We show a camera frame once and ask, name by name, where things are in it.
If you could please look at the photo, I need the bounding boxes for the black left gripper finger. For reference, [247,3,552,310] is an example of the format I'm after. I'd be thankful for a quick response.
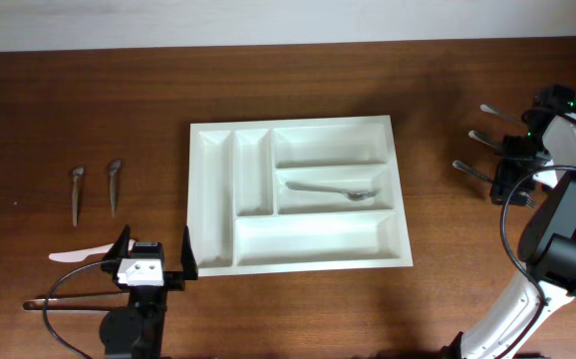
[180,226,198,280]
[101,224,131,272]

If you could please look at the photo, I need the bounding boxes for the metal fork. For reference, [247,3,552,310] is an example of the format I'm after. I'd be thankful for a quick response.
[285,182,381,201]
[452,160,536,208]

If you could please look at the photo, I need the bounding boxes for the metal tablespoon dark handle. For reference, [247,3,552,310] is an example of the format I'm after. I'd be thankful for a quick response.
[468,130,502,153]

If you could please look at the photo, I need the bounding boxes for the metal tablespoon silver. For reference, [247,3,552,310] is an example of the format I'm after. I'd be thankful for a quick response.
[479,104,526,128]

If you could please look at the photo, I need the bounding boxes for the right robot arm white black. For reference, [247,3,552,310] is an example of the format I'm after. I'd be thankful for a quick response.
[182,85,576,358]

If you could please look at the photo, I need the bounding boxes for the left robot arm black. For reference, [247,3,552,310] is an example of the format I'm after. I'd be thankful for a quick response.
[99,226,186,359]

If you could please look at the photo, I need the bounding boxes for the pink plastic knife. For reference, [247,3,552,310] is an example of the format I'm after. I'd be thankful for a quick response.
[48,244,113,263]

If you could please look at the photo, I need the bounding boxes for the metal tongs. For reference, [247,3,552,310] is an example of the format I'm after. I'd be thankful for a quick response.
[22,292,129,313]

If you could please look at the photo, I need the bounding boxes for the small metal teaspoon right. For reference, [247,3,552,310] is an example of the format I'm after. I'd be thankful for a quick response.
[108,159,122,217]

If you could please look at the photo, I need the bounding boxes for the small metal teaspoon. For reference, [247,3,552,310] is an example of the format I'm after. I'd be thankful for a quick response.
[72,167,85,227]
[108,159,122,217]

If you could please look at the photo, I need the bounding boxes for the small metal teaspoon left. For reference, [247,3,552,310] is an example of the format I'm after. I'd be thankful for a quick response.
[72,167,85,227]

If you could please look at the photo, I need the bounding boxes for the white plastic cutlery tray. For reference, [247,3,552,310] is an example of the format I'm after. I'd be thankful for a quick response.
[186,115,413,277]

